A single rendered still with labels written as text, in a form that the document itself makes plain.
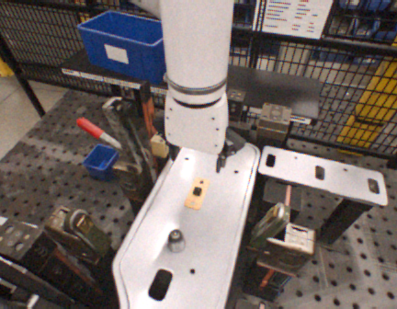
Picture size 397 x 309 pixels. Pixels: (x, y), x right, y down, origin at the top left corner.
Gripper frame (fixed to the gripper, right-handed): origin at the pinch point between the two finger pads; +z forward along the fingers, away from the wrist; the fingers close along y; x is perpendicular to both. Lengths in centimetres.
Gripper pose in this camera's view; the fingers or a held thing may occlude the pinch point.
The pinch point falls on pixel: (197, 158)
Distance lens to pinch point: 48.8
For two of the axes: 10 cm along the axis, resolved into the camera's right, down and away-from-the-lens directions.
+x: 3.3, -7.0, 6.3
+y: 9.5, 2.4, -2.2
